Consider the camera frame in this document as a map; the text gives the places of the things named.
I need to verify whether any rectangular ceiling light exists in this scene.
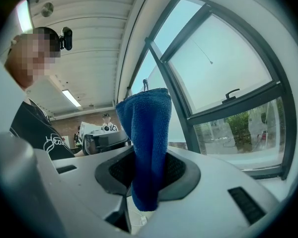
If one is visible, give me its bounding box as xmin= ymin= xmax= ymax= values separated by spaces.
xmin=62 ymin=89 xmax=82 ymax=108
xmin=16 ymin=0 xmax=34 ymax=33

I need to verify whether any clear window glass pane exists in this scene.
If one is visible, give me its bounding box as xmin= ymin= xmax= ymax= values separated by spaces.
xmin=193 ymin=97 xmax=286 ymax=170

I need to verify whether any white printed box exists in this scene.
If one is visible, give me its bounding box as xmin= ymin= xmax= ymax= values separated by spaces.
xmin=78 ymin=121 xmax=104 ymax=146

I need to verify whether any blue cloth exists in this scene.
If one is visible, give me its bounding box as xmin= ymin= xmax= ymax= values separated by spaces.
xmin=115 ymin=87 xmax=174 ymax=212

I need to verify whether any thin pull cord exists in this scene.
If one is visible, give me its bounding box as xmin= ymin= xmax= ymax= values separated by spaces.
xmin=192 ymin=38 xmax=214 ymax=65

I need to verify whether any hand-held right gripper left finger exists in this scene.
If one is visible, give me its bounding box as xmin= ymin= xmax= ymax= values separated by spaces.
xmin=34 ymin=145 xmax=137 ymax=238

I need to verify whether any black window handle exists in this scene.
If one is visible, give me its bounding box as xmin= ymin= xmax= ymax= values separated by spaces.
xmin=222 ymin=88 xmax=241 ymax=104

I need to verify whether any person's black printed t-shirt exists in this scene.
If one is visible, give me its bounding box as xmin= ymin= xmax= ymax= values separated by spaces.
xmin=9 ymin=98 xmax=76 ymax=161

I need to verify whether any black head-worn camera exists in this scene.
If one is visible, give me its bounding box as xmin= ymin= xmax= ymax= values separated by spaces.
xmin=60 ymin=26 xmax=73 ymax=51

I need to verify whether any person's head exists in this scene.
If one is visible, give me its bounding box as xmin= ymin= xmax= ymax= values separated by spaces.
xmin=4 ymin=26 xmax=63 ymax=90

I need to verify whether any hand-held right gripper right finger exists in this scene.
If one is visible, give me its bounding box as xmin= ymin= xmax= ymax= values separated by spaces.
xmin=139 ymin=145 xmax=282 ymax=238

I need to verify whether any small window glass pane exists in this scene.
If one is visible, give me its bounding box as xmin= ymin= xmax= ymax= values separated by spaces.
xmin=153 ymin=0 xmax=206 ymax=48

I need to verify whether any frosted window glass sash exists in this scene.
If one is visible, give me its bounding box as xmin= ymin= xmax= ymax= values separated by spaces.
xmin=167 ymin=13 xmax=274 ymax=114

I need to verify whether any round ceiling fixture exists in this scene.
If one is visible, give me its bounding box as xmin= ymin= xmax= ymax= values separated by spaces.
xmin=41 ymin=1 xmax=55 ymax=17

